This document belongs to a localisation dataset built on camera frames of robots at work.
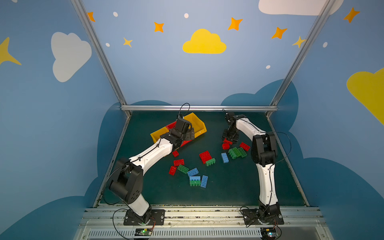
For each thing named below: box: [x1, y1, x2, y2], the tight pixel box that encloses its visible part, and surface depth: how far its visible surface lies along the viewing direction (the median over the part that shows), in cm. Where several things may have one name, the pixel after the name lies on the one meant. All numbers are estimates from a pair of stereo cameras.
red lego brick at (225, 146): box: [222, 143, 230, 150], surface depth 103 cm
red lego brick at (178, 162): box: [173, 159, 185, 166], surface depth 95 cm
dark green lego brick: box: [177, 164, 189, 175], surface depth 92 cm
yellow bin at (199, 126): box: [183, 112, 207, 138], surface depth 113 cm
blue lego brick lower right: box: [200, 175, 209, 189], surface depth 88 cm
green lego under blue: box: [189, 179, 201, 187], surface depth 86 cm
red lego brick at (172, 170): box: [168, 165, 178, 176], surface depth 92 cm
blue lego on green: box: [189, 176, 201, 181], surface depth 86 cm
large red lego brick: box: [199, 150, 212, 164], surface depth 97 cm
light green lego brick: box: [232, 147, 241, 158], surface depth 99 cm
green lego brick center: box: [205, 158, 216, 167], surface depth 95 cm
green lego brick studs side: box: [228, 148, 237, 159], surface depth 98 cm
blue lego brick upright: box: [221, 152, 229, 164], surface depth 97 cm
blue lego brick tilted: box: [188, 167, 199, 177], surface depth 90 cm
